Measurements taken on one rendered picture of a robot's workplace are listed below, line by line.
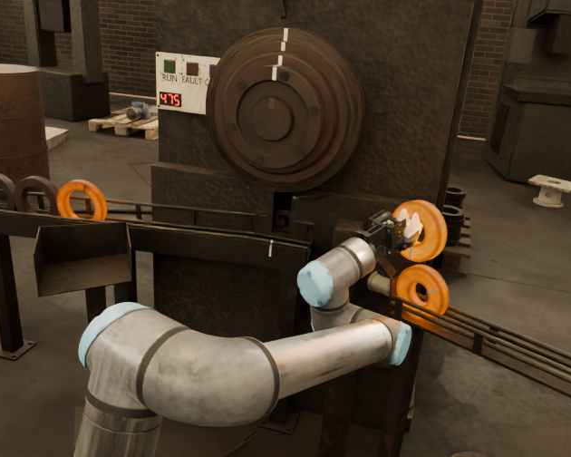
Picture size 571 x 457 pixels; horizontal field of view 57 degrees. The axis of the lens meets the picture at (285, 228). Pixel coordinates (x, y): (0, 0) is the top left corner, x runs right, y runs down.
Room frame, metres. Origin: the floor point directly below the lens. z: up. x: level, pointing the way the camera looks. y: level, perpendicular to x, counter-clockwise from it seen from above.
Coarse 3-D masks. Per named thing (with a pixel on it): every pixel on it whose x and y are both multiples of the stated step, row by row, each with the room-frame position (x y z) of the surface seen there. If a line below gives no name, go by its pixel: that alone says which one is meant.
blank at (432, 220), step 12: (408, 204) 1.25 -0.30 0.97; (420, 204) 1.23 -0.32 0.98; (396, 216) 1.28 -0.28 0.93; (420, 216) 1.22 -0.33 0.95; (432, 216) 1.20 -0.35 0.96; (432, 228) 1.19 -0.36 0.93; (444, 228) 1.19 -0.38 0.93; (432, 240) 1.19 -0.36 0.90; (444, 240) 1.19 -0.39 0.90; (408, 252) 1.23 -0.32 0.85; (420, 252) 1.21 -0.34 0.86; (432, 252) 1.18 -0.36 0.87
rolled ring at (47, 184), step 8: (32, 176) 1.81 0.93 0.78; (24, 184) 1.79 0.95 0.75; (32, 184) 1.78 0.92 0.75; (40, 184) 1.77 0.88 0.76; (48, 184) 1.78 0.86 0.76; (16, 192) 1.80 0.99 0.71; (24, 192) 1.81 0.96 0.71; (48, 192) 1.77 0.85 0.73; (56, 192) 1.78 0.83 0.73; (16, 200) 1.80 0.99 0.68; (24, 200) 1.81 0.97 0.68; (56, 200) 1.76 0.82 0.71; (24, 208) 1.80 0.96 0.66; (56, 208) 1.76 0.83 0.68
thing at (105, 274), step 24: (48, 240) 1.50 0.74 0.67; (72, 240) 1.53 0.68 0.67; (96, 240) 1.55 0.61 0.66; (120, 240) 1.58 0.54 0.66; (48, 264) 1.50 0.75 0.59; (72, 264) 1.50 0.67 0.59; (96, 264) 1.50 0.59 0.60; (120, 264) 1.50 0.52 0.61; (48, 288) 1.35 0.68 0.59; (72, 288) 1.35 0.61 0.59; (96, 288) 1.43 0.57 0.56; (96, 312) 1.43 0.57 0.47
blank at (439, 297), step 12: (408, 276) 1.31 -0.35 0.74; (420, 276) 1.28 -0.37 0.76; (432, 276) 1.25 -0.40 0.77; (396, 288) 1.33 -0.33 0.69; (408, 288) 1.30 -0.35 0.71; (432, 288) 1.25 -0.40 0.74; (444, 288) 1.24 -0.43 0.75; (420, 300) 1.30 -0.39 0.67; (432, 300) 1.24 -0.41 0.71; (444, 300) 1.22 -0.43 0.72; (408, 312) 1.29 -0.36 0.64; (420, 312) 1.26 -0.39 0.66
